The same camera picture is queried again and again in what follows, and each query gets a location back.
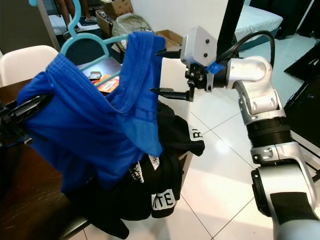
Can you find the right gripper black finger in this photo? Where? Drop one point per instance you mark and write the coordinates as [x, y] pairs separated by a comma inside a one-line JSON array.
[[172, 52], [172, 94]]

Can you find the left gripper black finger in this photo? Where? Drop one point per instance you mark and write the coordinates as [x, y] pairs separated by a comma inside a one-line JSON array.
[[31, 115], [32, 101]]

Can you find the blue mesh garment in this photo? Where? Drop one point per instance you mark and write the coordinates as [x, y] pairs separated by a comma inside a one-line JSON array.
[[80, 135]]

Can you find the teal plastic hanger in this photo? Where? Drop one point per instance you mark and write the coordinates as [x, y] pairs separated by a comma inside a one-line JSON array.
[[76, 20]]

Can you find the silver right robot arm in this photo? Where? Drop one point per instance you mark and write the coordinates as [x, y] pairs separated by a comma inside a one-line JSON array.
[[260, 95]]

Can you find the open brown cardboard box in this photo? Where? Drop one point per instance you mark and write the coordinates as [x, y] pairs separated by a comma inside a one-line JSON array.
[[172, 39]]

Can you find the grey-green stuffed bag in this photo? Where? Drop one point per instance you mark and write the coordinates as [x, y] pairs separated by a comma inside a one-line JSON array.
[[130, 25]]

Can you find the orange printed packet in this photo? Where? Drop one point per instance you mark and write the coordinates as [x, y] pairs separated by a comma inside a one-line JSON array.
[[107, 84]]

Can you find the grey-brown door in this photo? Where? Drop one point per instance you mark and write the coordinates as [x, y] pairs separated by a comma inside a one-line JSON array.
[[25, 22]]

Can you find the bed with white mattress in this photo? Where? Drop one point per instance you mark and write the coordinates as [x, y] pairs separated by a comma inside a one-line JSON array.
[[260, 20]]

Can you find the bare-legged person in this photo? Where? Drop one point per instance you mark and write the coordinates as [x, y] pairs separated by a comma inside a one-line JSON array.
[[65, 15], [85, 9]]

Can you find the black garment with white print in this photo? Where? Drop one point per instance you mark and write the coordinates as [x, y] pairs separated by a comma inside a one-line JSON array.
[[145, 200]]

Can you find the black metal stand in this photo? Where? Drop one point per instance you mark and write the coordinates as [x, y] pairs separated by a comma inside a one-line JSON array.
[[307, 65]]

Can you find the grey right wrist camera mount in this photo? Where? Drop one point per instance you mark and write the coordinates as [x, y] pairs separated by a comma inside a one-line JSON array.
[[199, 45]]

